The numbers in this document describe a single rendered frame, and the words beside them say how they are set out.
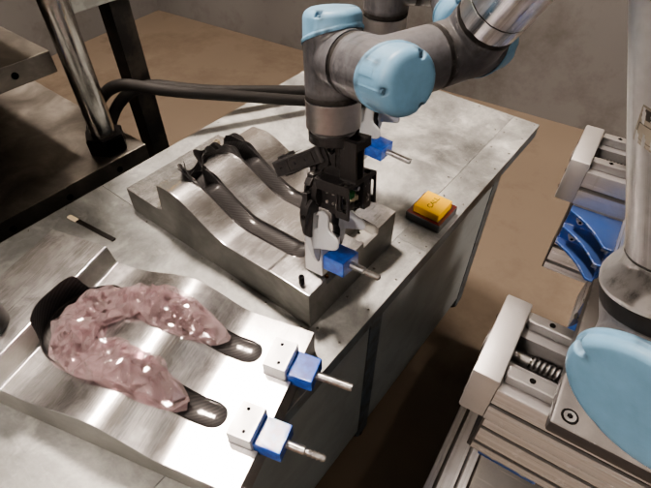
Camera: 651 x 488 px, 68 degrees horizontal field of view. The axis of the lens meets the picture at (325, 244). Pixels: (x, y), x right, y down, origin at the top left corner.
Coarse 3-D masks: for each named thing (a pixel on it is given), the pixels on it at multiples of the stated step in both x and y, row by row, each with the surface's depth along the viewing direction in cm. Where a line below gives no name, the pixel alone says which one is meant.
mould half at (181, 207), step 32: (256, 128) 104; (192, 160) 108; (224, 160) 95; (128, 192) 101; (160, 192) 91; (192, 192) 89; (256, 192) 94; (160, 224) 100; (192, 224) 90; (224, 224) 89; (288, 224) 90; (384, 224) 89; (224, 256) 89; (256, 256) 84; (288, 256) 83; (256, 288) 88; (288, 288) 80; (320, 288) 79
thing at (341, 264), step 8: (344, 248) 78; (312, 256) 78; (320, 256) 77; (328, 256) 77; (336, 256) 77; (344, 256) 77; (352, 256) 77; (312, 264) 79; (320, 264) 78; (328, 264) 77; (336, 264) 76; (344, 264) 75; (352, 264) 76; (320, 272) 79; (336, 272) 77; (344, 272) 76; (360, 272) 76; (368, 272) 75
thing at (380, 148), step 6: (372, 138) 99; (378, 138) 99; (384, 138) 99; (372, 144) 97; (378, 144) 97; (384, 144) 97; (390, 144) 98; (366, 150) 98; (372, 150) 97; (378, 150) 96; (384, 150) 97; (390, 150) 97; (366, 156) 101; (372, 156) 98; (378, 156) 97; (384, 156) 98; (390, 156) 97; (396, 156) 96; (402, 156) 96; (408, 162) 95
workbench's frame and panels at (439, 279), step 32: (512, 160) 122; (480, 224) 152; (448, 256) 136; (416, 288) 123; (448, 288) 157; (384, 320) 113; (416, 320) 141; (352, 352) 104; (384, 352) 127; (320, 384) 80; (384, 384) 145; (288, 416) 74; (320, 416) 107; (352, 416) 131; (320, 448) 119; (256, 480) 92; (288, 480) 109
